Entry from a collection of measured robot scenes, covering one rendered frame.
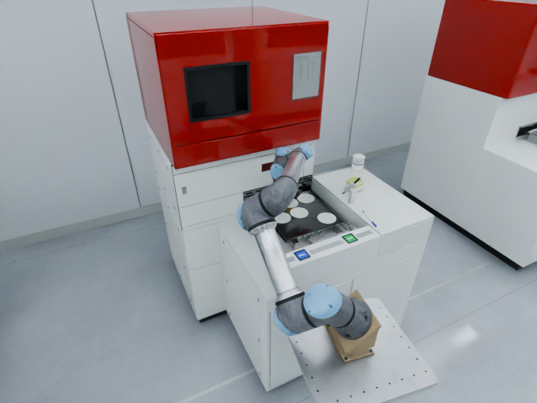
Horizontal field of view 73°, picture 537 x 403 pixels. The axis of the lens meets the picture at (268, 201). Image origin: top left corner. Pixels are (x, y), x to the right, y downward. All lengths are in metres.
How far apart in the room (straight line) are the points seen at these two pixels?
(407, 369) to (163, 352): 1.55
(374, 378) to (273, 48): 1.40
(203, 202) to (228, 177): 0.19
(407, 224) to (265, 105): 0.91
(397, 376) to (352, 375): 0.16
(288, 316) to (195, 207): 0.88
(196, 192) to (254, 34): 0.81
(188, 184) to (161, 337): 1.15
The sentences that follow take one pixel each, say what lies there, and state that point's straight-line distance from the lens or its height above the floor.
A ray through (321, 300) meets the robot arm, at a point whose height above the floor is 1.11.
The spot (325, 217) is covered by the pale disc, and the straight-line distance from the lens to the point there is 1.97.
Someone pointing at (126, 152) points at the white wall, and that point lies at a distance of 3.37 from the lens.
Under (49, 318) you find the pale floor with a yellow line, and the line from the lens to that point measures 3.02.
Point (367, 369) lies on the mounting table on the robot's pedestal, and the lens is 1.48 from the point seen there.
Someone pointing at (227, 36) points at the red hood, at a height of 1.78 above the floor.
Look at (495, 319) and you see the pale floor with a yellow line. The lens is 3.04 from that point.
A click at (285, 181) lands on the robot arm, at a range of 1.37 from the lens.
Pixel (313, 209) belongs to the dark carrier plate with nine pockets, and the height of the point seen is 0.90.
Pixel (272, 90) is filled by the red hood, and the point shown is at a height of 1.53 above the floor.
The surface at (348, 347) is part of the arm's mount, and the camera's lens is 1.43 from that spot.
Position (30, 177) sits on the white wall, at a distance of 3.45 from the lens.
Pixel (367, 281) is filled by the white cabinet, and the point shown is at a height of 0.67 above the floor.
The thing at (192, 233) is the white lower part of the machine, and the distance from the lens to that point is 2.05.
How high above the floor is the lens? 2.05
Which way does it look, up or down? 34 degrees down
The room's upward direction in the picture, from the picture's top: straight up
